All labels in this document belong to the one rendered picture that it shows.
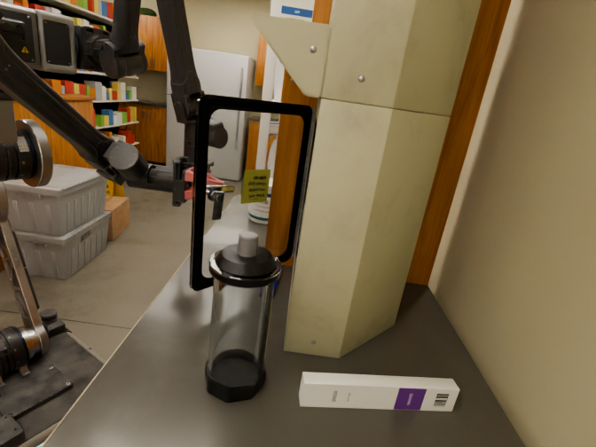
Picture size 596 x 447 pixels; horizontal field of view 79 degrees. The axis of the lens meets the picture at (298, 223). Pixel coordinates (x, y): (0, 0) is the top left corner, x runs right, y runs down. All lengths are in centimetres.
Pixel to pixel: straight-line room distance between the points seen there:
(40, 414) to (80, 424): 104
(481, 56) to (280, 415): 88
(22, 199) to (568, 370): 276
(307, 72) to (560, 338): 57
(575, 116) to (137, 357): 86
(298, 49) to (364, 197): 25
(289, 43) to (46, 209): 237
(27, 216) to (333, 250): 246
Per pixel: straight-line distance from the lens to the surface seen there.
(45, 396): 172
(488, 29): 104
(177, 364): 71
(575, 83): 82
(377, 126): 59
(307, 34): 58
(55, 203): 273
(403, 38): 60
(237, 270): 51
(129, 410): 65
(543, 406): 77
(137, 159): 78
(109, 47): 119
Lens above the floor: 141
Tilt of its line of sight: 20 degrees down
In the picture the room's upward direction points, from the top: 8 degrees clockwise
